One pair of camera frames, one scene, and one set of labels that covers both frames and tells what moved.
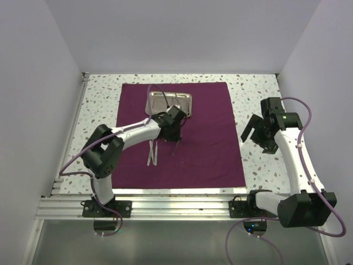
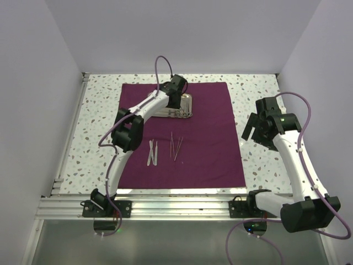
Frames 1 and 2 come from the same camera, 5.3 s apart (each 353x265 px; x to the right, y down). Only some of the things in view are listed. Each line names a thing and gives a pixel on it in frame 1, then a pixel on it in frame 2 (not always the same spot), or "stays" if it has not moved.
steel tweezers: (156, 153) stays
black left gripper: (175, 137) -> (176, 105)
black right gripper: (270, 146) stays
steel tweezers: (150, 154) stays
